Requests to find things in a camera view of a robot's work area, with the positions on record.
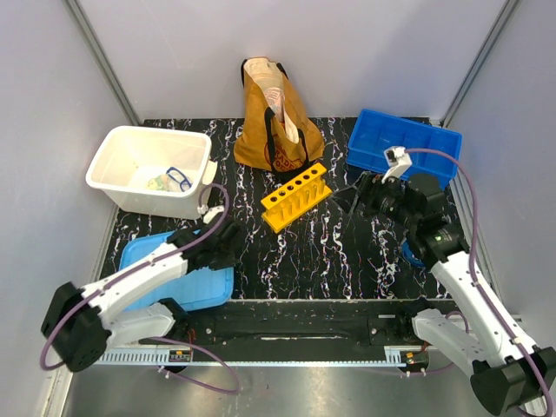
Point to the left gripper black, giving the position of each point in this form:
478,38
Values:
228,262

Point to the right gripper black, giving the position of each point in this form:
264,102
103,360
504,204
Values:
367,187

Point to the light blue tub lid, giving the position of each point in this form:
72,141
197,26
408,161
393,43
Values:
201,289

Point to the yellow test tube rack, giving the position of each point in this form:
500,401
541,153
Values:
292,200

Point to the packaged gloves clear bag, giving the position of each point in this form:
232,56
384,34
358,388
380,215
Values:
160,183

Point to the blue safety glasses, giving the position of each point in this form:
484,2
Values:
179,178

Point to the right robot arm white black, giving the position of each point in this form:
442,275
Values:
506,367

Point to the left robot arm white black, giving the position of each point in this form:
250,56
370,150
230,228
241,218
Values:
81,324

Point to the brown paper bag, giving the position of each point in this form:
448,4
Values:
277,134

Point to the blue compartment bin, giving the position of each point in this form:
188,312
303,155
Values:
374,132

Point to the white plastic tub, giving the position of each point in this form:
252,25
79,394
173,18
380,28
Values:
129,156

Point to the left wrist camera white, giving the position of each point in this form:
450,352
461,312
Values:
208,214

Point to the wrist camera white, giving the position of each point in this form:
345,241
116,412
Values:
208,214
398,161

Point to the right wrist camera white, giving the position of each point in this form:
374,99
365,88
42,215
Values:
398,161

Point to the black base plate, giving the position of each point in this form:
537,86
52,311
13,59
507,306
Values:
364,323

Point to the aluminium rail frame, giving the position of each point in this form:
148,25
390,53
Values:
269,378

